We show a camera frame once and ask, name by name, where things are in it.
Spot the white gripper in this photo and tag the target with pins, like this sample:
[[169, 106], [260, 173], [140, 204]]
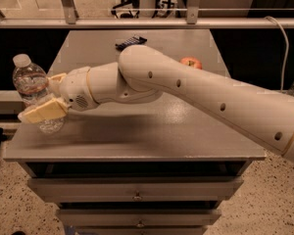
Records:
[[74, 88]]

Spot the clear plastic water bottle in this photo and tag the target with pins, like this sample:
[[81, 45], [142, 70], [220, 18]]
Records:
[[32, 84]]

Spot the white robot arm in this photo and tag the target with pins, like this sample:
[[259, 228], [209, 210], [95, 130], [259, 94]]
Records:
[[142, 74]]

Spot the metal railing with glass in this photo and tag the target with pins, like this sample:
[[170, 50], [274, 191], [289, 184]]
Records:
[[91, 14]]

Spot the dark blue snack bar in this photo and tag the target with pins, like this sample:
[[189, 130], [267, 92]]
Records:
[[134, 40]]

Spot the grey drawer cabinet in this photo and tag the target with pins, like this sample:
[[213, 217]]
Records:
[[161, 168]]

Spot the black office chair base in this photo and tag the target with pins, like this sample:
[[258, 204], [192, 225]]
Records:
[[132, 13]]

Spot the red apple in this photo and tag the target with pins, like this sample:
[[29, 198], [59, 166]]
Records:
[[192, 62]]

